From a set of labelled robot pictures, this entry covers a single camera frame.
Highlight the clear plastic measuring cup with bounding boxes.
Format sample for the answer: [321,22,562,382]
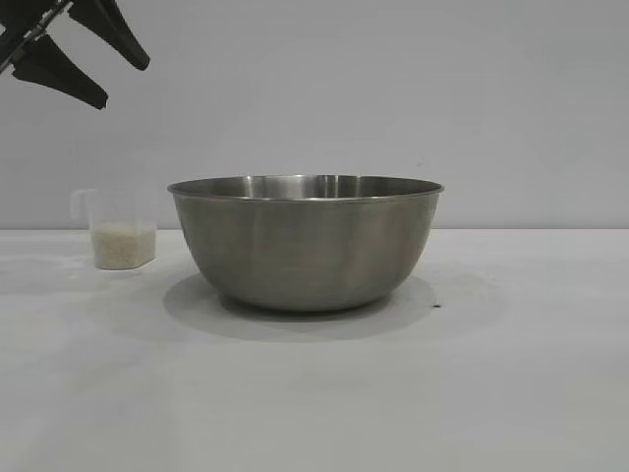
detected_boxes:
[70,188,159,270]

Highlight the stainless steel mixing bowl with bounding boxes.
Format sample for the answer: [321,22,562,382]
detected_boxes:
[165,174,446,314]

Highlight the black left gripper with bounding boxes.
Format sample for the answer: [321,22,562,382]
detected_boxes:
[0,0,151,111]

